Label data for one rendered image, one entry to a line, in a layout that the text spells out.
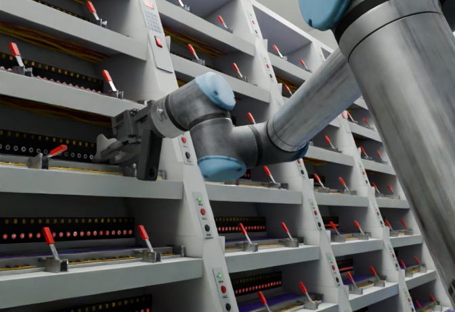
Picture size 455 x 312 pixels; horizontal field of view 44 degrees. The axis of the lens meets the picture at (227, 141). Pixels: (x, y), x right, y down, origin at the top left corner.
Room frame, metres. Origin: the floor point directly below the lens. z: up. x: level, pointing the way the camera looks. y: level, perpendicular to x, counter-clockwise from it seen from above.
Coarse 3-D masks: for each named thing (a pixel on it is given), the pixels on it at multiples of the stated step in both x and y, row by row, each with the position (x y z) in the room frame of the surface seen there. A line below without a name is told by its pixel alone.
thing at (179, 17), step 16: (160, 0) 1.51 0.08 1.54; (160, 16) 1.64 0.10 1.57; (176, 16) 1.58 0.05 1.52; (192, 16) 1.65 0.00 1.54; (176, 32) 1.74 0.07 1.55; (192, 32) 1.81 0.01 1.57; (208, 32) 1.73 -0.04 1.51; (224, 32) 1.81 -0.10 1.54; (208, 48) 2.01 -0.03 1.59; (224, 48) 2.01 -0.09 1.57; (240, 48) 1.92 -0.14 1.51
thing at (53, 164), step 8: (0, 160) 0.99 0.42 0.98; (8, 160) 1.00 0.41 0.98; (16, 160) 1.02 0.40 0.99; (24, 160) 1.03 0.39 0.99; (56, 168) 1.08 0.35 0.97; (64, 168) 1.12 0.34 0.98; (72, 168) 1.14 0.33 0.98; (80, 168) 1.16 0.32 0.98; (88, 168) 1.18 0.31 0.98; (96, 168) 1.20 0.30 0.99; (104, 168) 1.22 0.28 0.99; (112, 168) 1.25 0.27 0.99; (120, 168) 1.27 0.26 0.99
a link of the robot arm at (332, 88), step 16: (448, 0) 0.60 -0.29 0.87; (448, 16) 0.64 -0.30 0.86; (336, 48) 0.85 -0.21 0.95; (336, 64) 0.83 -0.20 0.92; (320, 80) 0.88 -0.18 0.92; (336, 80) 0.85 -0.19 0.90; (352, 80) 0.83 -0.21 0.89; (304, 96) 0.94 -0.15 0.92; (320, 96) 0.90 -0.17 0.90; (336, 96) 0.88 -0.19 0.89; (352, 96) 0.88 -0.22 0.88; (288, 112) 1.00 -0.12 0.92; (304, 112) 0.96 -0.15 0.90; (320, 112) 0.94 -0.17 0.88; (336, 112) 0.94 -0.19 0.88; (256, 128) 1.10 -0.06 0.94; (272, 128) 1.07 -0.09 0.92; (288, 128) 1.03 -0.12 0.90; (304, 128) 1.00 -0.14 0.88; (320, 128) 1.00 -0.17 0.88; (272, 144) 1.10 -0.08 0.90; (288, 144) 1.07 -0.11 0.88; (304, 144) 1.09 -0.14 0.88; (272, 160) 1.14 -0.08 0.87; (288, 160) 1.17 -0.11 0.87
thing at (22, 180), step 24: (0, 168) 0.93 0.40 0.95; (24, 168) 0.98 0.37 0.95; (168, 168) 1.41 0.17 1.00; (24, 192) 0.99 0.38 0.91; (48, 192) 1.03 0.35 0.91; (72, 192) 1.09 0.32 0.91; (96, 192) 1.14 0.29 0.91; (120, 192) 1.20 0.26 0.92; (144, 192) 1.27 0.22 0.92; (168, 192) 1.35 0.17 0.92
